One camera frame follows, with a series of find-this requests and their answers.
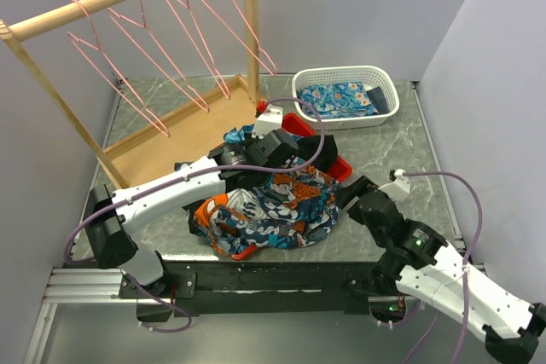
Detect white plastic basket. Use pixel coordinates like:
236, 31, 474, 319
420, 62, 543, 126
292, 66, 400, 130

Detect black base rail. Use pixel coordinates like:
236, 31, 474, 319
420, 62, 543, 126
118, 259, 421, 325

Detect blue floral cloth in basket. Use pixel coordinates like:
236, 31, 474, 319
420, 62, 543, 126
296, 82, 380, 119

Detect blue floral shorts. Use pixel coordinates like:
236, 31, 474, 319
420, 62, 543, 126
173, 124, 257, 173

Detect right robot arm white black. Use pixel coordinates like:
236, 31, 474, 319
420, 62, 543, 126
335, 170, 545, 363

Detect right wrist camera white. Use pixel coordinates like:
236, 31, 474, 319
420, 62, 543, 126
379, 169, 411, 202

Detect wooden clothes rack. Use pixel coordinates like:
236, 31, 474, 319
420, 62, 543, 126
1, 0, 262, 188

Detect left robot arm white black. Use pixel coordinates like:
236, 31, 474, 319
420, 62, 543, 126
84, 130, 298, 298

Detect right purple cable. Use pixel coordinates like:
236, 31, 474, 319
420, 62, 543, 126
400, 170, 484, 364

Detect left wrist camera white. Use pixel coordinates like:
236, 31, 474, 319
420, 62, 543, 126
252, 106, 283, 138

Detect red plastic tray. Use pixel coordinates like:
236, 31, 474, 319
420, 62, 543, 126
202, 112, 354, 262

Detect pink wire hanger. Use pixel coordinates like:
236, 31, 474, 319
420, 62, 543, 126
107, 0, 210, 113
195, 0, 278, 76
165, 0, 231, 101
67, 0, 171, 137

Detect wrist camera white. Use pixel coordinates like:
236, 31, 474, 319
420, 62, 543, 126
379, 169, 411, 202
252, 106, 283, 138

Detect black garment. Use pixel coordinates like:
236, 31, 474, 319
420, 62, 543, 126
297, 135, 338, 173

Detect orange blue patterned shorts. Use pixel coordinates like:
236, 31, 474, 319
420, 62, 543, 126
189, 165, 346, 257

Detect dark denim cloth in basket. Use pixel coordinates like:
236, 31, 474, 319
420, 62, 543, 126
367, 87, 390, 115

